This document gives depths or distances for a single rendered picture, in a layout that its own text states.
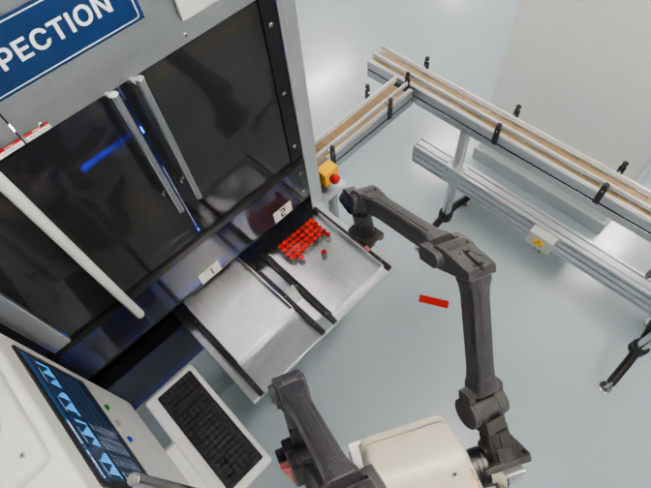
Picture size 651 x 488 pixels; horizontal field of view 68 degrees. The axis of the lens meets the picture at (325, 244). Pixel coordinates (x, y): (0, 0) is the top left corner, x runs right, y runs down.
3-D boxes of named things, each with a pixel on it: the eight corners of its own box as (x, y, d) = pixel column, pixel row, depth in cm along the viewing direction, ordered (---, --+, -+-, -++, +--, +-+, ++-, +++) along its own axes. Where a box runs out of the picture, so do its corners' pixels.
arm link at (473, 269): (464, 260, 97) (502, 246, 100) (423, 244, 109) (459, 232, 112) (478, 437, 112) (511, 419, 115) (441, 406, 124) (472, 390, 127)
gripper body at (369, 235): (361, 221, 156) (358, 206, 150) (385, 236, 151) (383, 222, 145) (348, 233, 154) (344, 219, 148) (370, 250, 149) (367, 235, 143)
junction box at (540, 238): (523, 240, 226) (529, 230, 218) (530, 233, 228) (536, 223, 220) (546, 256, 221) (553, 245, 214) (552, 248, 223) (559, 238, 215)
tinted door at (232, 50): (201, 232, 151) (116, 82, 101) (299, 154, 165) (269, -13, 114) (201, 233, 151) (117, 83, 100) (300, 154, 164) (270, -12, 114)
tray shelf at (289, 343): (170, 311, 176) (169, 309, 175) (307, 197, 198) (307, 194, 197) (255, 405, 157) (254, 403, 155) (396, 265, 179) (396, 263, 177)
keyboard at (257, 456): (158, 399, 166) (155, 398, 164) (190, 370, 170) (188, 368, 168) (230, 492, 149) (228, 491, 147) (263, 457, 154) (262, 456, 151)
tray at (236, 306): (179, 299, 176) (176, 295, 173) (234, 255, 185) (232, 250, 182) (238, 363, 162) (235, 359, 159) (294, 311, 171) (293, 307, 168)
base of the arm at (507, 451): (484, 476, 110) (533, 460, 111) (477, 444, 109) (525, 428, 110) (470, 457, 119) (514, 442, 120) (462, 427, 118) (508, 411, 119)
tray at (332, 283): (269, 259, 182) (268, 254, 179) (319, 217, 190) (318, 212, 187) (332, 317, 168) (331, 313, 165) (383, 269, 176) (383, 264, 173)
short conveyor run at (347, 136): (308, 196, 201) (304, 171, 188) (284, 176, 207) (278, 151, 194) (415, 106, 223) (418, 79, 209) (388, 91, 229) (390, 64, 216)
